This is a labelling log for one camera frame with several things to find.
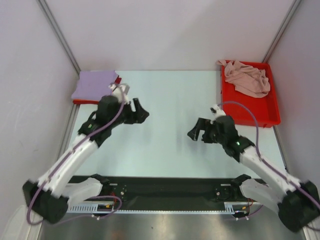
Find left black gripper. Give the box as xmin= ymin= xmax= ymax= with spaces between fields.
xmin=108 ymin=98 xmax=149 ymax=129

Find purple t-shirt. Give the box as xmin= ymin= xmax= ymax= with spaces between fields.
xmin=71 ymin=70 xmax=119 ymax=101

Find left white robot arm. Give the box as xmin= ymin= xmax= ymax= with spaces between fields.
xmin=22 ymin=95 xmax=150 ymax=226

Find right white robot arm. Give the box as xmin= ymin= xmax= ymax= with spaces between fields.
xmin=187 ymin=115 xmax=320 ymax=233

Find folded dark red t-shirt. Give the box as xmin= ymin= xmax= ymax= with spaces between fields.
xmin=114 ymin=77 xmax=122 ymax=84

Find crumpled pink t-shirt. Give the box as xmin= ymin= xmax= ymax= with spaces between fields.
xmin=216 ymin=59 xmax=271 ymax=99

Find folded orange t-shirt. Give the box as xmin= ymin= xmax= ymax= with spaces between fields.
xmin=72 ymin=99 xmax=99 ymax=105

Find red plastic bin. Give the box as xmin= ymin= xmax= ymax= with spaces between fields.
xmin=220 ymin=61 xmax=281 ymax=128

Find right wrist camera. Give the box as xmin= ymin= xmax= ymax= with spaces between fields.
xmin=210 ymin=104 xmax=226 ymax=124

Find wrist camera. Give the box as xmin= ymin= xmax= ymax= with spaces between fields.
xmin=210 ymin=104 xmax=226 ymax=124
xmin=108 ymin=83 xmax=130 ymax=105

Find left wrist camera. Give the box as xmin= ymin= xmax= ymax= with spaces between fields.
xmin=108 ymin=83 xmax=130 ymax=105

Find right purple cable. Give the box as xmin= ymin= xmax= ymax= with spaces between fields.
xmin=216 ymin=101 xmax=320 ymax=231

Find purple cable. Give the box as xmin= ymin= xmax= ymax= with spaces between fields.
xmin=26 ymin=84 xmax=126 ymax=226
xmin=216 ymin=101 xmax=320 ymax=231

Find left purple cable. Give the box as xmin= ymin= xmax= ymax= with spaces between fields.
xmin=26 ymin=84 xmax=126 ymax=226

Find white slotted cable duct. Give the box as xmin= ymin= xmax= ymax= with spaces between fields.
xmin=67 ymin=201 xmax=249 ymax=215

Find right aluminium corner post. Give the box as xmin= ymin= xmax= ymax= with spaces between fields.
xmin=262 ymin=0 xmax=304 ymax=63

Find aluminium corner post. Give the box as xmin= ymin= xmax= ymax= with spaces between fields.
xmin=262 ymin=0 xmax=304 ymax=63
xmin=36 ymin=0 xmax=81 ymax=76

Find left aluminium corner post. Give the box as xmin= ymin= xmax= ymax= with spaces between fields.
xmin=36 ymin=0 xmax=81 ymax=76

